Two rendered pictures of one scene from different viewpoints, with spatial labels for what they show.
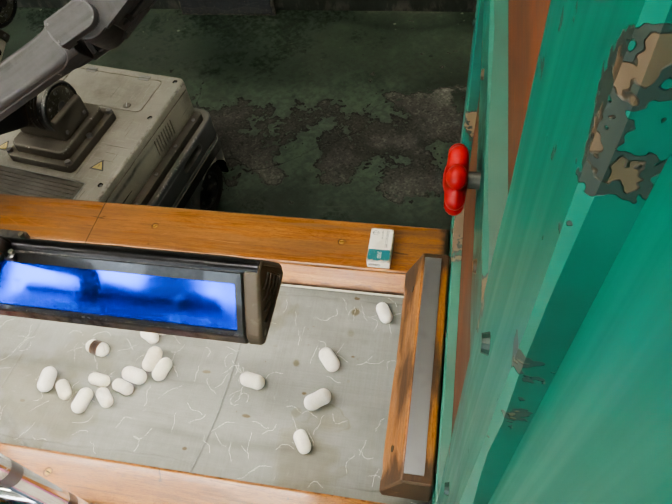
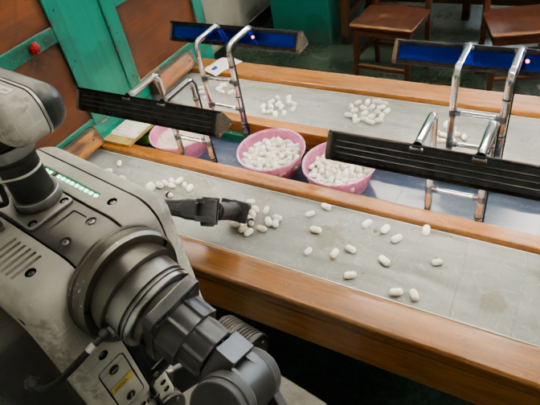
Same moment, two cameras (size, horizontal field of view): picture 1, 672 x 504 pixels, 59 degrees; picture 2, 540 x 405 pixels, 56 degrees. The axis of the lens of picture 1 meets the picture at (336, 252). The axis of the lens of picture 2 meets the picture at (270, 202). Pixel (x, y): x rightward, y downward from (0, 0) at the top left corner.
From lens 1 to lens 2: 2.11 m
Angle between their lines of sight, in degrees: 83
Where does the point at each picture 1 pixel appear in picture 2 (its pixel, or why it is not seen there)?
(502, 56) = (10, 50)
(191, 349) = not seen: hidden behind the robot
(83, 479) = (182, 158)
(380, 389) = not seen: hidden behind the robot
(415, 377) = (74, 143)
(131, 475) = (168, 158)
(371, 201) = not seen: outside the picture
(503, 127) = (23, 42)
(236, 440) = (137, 168)
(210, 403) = (140, 177)
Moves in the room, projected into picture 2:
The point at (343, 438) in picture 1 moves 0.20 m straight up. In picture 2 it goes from (108, 165) to (89, 124)
